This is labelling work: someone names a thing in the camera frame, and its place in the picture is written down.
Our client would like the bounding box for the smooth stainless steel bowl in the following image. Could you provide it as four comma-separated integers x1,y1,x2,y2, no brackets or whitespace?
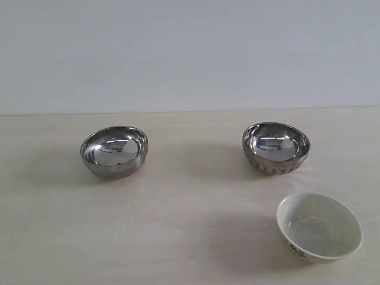
80,125,148,180

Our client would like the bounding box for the ribbed stainless steel bowl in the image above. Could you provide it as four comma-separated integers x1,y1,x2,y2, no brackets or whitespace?
242,122,311,175

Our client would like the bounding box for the white ceramic patterned bowl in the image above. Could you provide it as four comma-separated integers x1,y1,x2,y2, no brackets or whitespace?
276,192,363,264

